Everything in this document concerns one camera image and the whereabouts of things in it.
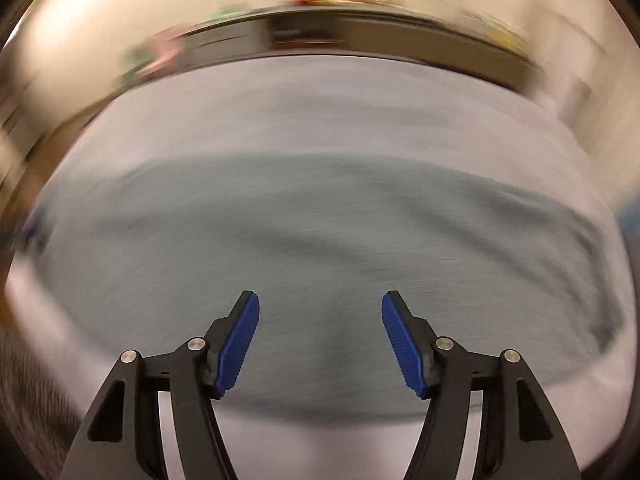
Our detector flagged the grey knit sweater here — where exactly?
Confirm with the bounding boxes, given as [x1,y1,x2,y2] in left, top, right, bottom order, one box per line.
[37,152,628,416]

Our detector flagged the grey TV cabinet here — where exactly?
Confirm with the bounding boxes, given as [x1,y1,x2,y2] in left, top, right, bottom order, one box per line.
[175,2,546,96]

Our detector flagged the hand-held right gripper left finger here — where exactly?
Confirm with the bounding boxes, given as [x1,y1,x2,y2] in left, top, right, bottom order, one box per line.
[60,290,261,480]

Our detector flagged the green child chair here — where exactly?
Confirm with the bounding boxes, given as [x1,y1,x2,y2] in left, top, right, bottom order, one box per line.
[122,45,151,78]

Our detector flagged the pink child chair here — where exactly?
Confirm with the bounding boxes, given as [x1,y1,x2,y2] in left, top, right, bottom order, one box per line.
[150,30,191,68]

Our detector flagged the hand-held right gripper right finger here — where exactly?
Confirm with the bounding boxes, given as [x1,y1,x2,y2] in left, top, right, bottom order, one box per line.
[381,290,583,480]

